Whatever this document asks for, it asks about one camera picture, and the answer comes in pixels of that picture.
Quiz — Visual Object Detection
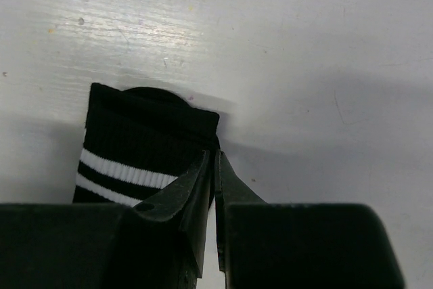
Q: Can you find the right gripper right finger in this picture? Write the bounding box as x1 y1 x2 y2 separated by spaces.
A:
214 151 405 288

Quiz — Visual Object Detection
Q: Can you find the black white-striped sock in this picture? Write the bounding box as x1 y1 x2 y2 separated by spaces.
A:
73 83 220 206

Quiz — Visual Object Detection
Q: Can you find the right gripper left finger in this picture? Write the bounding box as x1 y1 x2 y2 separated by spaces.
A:
1 152 210 288

